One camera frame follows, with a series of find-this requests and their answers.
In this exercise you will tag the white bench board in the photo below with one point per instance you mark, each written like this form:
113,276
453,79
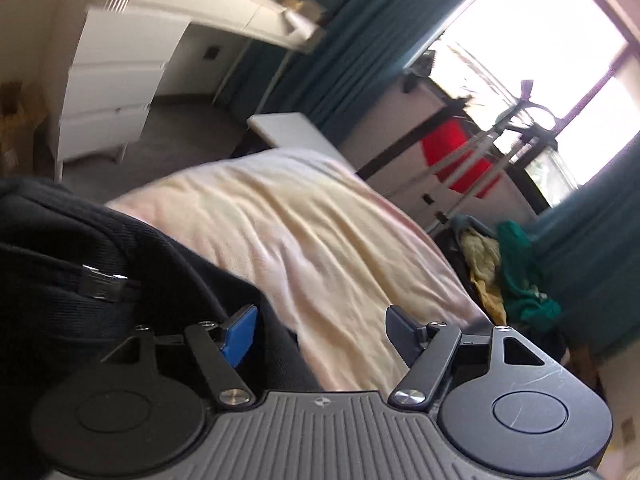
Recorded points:
293,130

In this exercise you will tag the green clothes pile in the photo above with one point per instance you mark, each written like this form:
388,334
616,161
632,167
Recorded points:
523,291

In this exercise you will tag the teal curtain right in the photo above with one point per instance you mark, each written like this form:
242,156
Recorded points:
588,248

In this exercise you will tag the white dressing desk with drawers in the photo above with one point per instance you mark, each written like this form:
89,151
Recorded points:
106,58

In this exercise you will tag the teal curtain left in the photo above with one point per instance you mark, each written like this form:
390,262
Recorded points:
366,45

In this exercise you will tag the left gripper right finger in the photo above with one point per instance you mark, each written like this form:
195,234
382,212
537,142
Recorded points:
427,349

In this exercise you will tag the red cloth on rack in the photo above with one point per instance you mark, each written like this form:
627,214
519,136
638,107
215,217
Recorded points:
448,147

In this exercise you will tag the black leaning pole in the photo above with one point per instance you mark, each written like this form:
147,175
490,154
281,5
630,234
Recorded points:
412,137

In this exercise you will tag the metal drying rack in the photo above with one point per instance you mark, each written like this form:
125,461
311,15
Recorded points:
515,118

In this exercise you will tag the black hooded jacket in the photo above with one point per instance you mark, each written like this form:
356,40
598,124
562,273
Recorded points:
76,277

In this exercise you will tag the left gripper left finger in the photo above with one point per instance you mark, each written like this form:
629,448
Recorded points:
219,349

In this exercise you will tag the teal curtain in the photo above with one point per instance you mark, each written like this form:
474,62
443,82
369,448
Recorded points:
588,248
366,45

